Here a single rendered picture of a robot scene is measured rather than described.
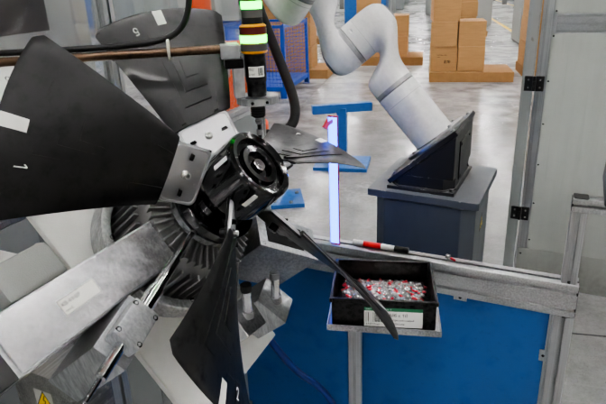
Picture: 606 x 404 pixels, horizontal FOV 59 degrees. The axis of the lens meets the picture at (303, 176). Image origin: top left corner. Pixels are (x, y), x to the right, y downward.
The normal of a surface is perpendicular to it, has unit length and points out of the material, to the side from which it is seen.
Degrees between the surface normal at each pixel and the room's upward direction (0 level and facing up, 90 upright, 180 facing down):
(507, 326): 90
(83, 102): 77
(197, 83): 49
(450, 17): 90
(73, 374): 102
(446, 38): 90
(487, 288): 90
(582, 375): 0
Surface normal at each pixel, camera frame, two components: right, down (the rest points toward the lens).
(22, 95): 0.67, -0.07
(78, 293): 0.68, -0.52
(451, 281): -0.41, 0.33
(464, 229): 0.30, 0.32
